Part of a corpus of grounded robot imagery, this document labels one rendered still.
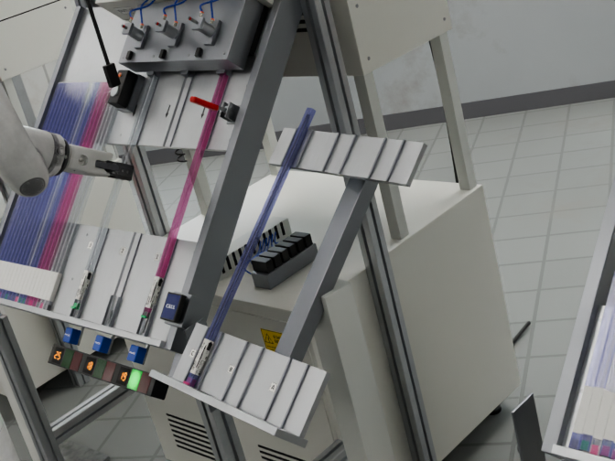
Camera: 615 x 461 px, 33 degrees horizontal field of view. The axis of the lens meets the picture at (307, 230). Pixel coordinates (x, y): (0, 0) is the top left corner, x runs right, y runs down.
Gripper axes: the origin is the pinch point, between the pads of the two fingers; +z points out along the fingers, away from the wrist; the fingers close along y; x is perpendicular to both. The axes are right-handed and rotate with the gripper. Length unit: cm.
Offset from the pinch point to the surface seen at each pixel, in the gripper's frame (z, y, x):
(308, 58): 30.0, -17.7, -31.3
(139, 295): -3.2, -17.3, 23.6
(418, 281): 62, -32, 12
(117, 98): -1.1, 3.9, -14.9
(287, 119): 239, 202, -63
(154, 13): 0.6, -1.0, -33.0
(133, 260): -2.2, -12.2, 17.2
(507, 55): 273, 100, -102
